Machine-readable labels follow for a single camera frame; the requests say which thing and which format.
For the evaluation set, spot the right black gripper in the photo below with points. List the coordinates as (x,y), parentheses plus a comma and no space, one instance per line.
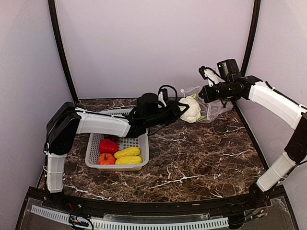
(208,97)

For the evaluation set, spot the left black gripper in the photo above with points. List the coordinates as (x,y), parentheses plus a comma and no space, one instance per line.
(175,110)

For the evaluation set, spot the white cauliflower with leaves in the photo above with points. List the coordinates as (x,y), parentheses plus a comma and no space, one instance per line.
(193,114)

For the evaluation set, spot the clear zip top bag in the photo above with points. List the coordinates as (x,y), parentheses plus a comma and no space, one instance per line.
(210,110)

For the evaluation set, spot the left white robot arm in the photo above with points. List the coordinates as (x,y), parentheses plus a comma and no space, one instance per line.
(70,121)

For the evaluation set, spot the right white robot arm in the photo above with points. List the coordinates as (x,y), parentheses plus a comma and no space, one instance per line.
(293,114)

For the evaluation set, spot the white perforated plastic basket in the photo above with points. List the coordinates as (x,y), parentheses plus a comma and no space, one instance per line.
(92,153)

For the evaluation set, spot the upper yellow squash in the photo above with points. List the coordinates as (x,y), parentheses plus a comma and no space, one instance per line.
(132,151)

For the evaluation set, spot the yellow squash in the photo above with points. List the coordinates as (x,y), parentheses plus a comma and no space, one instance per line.
(132,151)
(128,160)

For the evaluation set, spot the dark red grape bunch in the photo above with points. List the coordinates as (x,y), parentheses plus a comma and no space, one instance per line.
(111,137)

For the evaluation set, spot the lower yellow squash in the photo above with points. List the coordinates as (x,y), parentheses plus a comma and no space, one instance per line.
(128,160)

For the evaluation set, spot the red bell pepper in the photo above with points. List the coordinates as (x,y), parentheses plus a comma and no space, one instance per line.
(107,146)

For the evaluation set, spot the small orange pumpkin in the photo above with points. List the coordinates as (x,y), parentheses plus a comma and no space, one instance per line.
(106,159)

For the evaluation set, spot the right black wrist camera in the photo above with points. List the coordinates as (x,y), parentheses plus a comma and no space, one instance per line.
(229,70)

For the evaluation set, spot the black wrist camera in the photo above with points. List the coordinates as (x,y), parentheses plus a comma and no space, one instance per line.
(147,105)
(229,70)

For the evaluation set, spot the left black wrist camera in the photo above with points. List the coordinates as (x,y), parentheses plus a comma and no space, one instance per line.
(147,105)

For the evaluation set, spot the right black frame post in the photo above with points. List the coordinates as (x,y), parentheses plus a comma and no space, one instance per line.
(251,36)

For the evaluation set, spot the black frame post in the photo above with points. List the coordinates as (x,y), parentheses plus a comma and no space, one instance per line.
(251,36)
(61,51)

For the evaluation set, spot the black curved front rail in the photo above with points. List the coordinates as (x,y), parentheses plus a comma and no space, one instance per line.
(93,207)

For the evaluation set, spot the left black frame post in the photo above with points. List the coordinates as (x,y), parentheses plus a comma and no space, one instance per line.
(61,51)

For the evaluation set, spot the white slotted cable duct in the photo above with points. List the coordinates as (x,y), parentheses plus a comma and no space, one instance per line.
(125,222)

